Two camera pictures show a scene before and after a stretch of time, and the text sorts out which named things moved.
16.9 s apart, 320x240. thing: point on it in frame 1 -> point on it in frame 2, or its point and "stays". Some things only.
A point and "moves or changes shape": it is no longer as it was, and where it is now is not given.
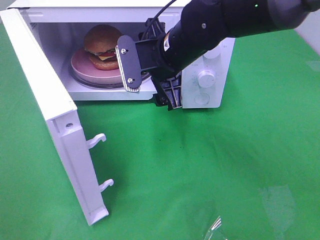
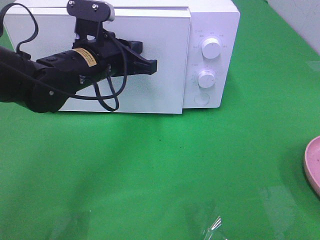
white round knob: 206,79 stays
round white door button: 201,98 stays
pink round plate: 83,70 moves or changes shape
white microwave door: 60,111 -> 40,31
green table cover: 248,170 stays
